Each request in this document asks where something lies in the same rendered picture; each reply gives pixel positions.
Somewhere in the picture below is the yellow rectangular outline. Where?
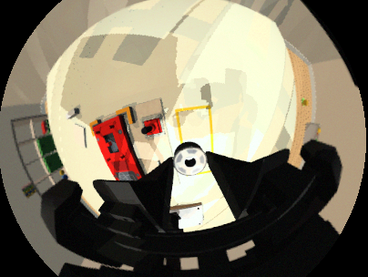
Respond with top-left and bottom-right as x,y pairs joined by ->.
176,105 -> 213,153

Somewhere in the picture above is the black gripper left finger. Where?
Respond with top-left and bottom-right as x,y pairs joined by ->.
92,157 -> 174,233

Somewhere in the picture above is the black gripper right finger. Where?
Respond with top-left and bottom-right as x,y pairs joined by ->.
206,149 -> 290,220

